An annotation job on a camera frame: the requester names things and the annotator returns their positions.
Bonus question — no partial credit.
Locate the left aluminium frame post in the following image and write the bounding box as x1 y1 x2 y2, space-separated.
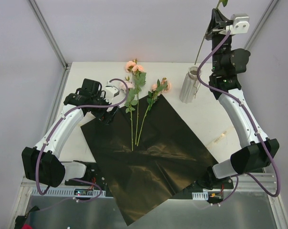
27 0 69 70

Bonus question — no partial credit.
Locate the aluminium frame post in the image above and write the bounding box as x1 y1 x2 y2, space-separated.
27 0 69 70
244 0 280 54

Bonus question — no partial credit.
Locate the black wrapping paper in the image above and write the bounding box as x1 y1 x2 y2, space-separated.
82 96 216 225

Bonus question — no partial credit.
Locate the pale pink flower stem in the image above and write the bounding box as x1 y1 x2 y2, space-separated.
120 76 138 151

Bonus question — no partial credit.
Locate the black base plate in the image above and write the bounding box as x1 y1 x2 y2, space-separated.
65 158 233 205

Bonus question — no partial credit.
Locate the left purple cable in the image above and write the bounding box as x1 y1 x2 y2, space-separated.
36 78 130 210

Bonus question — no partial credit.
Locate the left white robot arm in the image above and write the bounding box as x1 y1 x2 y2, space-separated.
21 79 120 188

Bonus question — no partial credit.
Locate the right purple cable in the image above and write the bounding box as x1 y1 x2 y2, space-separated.
196 30 283 210

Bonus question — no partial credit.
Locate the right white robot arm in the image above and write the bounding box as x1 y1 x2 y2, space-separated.
206 9 279 188

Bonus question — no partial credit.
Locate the white cable duct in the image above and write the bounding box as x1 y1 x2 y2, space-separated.
44 188 106 198
192 191 209 201

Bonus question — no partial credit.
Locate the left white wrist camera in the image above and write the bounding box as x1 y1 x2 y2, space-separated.
104 81 120 100

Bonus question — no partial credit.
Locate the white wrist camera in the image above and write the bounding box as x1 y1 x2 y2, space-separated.
226 13 249 35
104 81 120 100

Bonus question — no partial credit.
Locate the purple cable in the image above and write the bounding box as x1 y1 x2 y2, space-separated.
196 30 283 210
36 78 130 210

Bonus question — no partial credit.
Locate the cream ribbon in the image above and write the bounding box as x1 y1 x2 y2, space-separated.
206 126 235 149

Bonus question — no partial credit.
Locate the red object bottom corner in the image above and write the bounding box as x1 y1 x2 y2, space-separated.
14 224 33 229

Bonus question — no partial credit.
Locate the left white cable duct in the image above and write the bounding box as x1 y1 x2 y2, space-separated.
44 188 106 198

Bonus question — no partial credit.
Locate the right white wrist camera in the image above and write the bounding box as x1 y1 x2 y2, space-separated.
226 13 249 35

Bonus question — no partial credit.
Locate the white ribbed vase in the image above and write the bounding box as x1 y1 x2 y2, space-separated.
179 66 200 104

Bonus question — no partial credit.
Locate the right white cable duct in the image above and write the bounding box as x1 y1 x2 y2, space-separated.
192 191 209 201

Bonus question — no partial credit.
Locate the right aluminium frame post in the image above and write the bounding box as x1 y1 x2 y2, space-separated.
244 0 280 54

